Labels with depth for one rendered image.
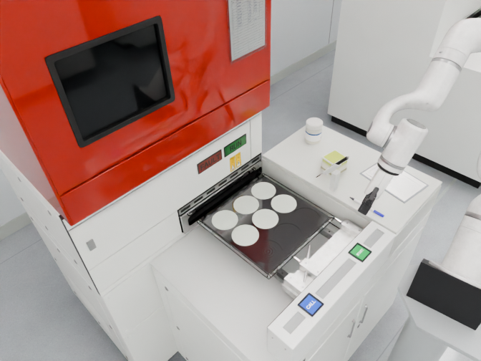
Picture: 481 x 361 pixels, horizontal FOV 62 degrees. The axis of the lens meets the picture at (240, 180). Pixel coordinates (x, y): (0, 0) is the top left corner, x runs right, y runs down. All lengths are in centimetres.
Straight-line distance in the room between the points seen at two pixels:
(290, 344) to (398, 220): 60
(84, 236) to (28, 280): 153
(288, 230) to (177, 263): 42
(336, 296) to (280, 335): 21
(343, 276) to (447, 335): 36
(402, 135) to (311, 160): 50
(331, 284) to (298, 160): 58
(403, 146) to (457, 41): 34
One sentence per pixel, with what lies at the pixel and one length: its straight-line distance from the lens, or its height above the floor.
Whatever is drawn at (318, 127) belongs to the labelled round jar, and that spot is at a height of 106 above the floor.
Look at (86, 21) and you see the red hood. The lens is 98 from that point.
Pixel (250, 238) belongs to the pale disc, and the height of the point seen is 90.
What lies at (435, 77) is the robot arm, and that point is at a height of 144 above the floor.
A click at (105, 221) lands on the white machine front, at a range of 131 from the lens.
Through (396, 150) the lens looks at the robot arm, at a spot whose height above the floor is 126.
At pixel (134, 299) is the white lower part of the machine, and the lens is 165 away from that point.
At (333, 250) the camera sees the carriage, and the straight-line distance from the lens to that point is 148.
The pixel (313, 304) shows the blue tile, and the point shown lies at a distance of 125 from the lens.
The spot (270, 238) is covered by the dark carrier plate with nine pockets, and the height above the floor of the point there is 90.
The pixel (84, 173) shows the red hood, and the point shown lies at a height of 136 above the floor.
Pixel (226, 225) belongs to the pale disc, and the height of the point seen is 90.
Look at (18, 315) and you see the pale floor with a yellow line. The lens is 269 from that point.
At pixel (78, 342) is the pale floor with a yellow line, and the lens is 245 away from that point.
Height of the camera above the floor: 204
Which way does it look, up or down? 43 degrees down
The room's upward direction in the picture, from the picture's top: 3 degrees counter-clockwise
